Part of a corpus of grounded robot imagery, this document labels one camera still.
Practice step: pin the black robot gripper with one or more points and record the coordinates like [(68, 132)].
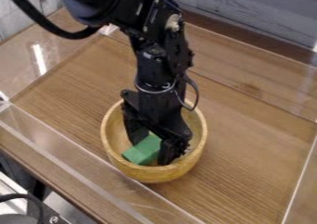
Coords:
[(155, 111)]

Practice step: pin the green rectangular block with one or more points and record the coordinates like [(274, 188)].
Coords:
[(143, 153)]

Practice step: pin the brown wooden bowl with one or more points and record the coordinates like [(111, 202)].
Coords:
[(151, 173)]

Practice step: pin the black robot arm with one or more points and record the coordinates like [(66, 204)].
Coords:
[(154, 26)]

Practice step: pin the black metal frame bracket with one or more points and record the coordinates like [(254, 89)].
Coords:
[(51, 217)]

